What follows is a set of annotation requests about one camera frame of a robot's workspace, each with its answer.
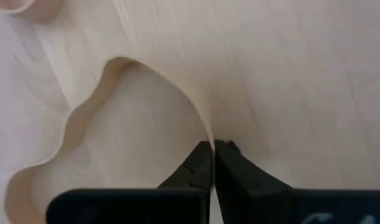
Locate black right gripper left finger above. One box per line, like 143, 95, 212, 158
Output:
45, 140, 214, 224

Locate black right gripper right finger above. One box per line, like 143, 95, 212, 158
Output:
214, 139, 380, 224

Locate tan wide rubber band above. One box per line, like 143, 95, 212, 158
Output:
0, 0, 216, 224

